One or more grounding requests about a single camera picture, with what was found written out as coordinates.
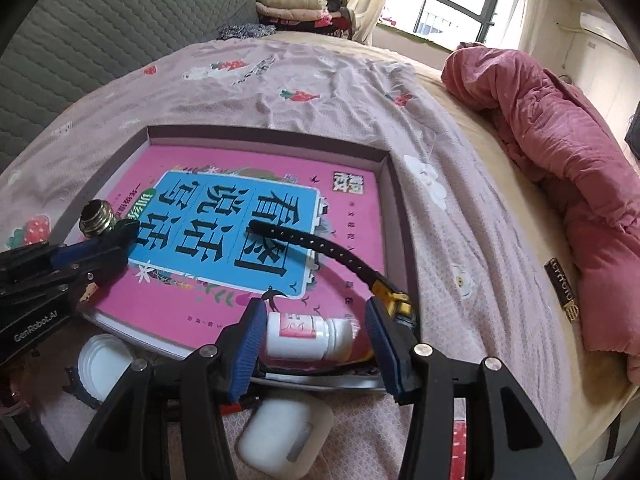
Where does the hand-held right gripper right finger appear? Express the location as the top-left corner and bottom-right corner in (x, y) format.
(364, 298), (576, 480)

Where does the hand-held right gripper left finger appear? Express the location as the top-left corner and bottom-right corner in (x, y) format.
(70, 298), (268, 480)

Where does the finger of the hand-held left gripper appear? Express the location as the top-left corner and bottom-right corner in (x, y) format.
(60, 221), (142, 288)
(47, 239), (103, 268)

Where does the brass lamp socket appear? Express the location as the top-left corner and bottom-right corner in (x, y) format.
(79, 199), (119, 237)

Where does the white pill bottle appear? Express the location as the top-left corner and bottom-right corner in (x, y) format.
(264, 311), (354, 361)

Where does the white jar lid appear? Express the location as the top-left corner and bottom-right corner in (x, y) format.
(76, 334), (137, 405)

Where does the white earbuds case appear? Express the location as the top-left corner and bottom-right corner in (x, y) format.
(236, 396), (335, 480)

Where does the yellow and black wristwatch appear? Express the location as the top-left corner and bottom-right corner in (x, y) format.
(247, 224), (418, 333)

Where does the grey cardboard box tray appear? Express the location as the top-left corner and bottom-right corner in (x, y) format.
(70, 124), (425, 396)

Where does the pink book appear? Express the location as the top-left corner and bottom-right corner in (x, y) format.
(92, 145), (388, 361)

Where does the beige bed sheet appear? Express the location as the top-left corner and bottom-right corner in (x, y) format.
(260, 30), (640, 461)

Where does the grey quilted headboard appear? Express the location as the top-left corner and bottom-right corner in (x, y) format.
(0, 0), (261, 171)

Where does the strawberry printed blanket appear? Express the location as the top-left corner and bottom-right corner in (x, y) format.
(0, 40), (566, 480)

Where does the dark floral cloth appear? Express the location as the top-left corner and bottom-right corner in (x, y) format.
(217, 23), (276, 41)

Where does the pink quilt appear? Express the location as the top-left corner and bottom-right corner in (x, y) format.
(441, 46), (640, 353)

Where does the stack of folded clothes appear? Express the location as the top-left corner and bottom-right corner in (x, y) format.
(255, 0), (351, 38)

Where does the white air conditioner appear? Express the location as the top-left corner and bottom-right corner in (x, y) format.
(579, 10), (631, 51)

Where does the black wall television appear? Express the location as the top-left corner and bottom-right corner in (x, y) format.
(625, 112), (640, 158)

